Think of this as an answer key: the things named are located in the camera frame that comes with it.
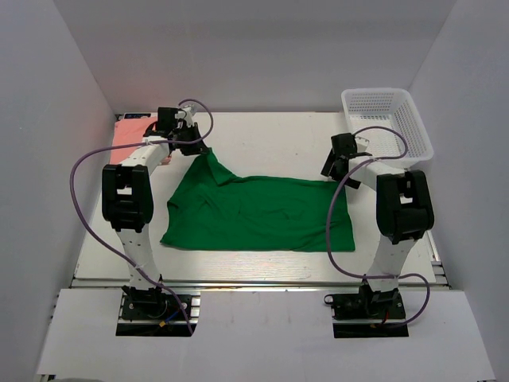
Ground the dark label plate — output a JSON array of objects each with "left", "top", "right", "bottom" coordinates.
[{"left": 122, "top": 113, "right": 152, "bottom": 119}]

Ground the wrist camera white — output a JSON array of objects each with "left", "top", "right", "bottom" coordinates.
[
  {"left": 175, "top": 103, "right": 196, "bottom": 128},
  {"left": 354, "top": 135, "right": 372, "bottom": 157}
]

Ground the folded pink t shirt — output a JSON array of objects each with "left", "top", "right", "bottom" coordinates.
[{"left": 109, "top": 117, "right": 157, "bottom": 165}]

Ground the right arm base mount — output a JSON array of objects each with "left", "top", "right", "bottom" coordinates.
[{"left": 324, "top": 290, "right": 409, "bottom": 339}]

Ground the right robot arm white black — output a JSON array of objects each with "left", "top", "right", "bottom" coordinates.
[{"left": 321, "top": 133, "right": 434, "bottom": 318}]

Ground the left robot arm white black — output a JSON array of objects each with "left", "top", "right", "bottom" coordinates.
[{"left": 102, "top": 99, "right": 209, "bottom": 290}]

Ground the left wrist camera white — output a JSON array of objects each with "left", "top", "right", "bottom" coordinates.
[{"left": 175, "top": 103, "right": 196, "bottom": 128}]

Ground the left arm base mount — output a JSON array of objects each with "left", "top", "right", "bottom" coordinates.
[{"left": 115, "top": 293, "right": 192, "bottom": 337}]

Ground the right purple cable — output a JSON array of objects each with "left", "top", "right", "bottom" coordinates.
[{"left": 325, "top": 126, "right": 431, "bottom": 329}]

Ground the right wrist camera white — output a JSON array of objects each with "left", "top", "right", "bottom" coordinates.
[{"left": 354, "top": 135, "right": 372, "bottom": 157}]

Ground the white plastic mesh basket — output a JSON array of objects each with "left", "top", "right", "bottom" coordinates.
[{"left": 341, "top": 88, "right": 434, "bottom": 168}]

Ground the green t shirt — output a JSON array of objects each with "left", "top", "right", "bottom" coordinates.
[{"left": 160, "top": 152, "right": 356, "bottom": 252}]

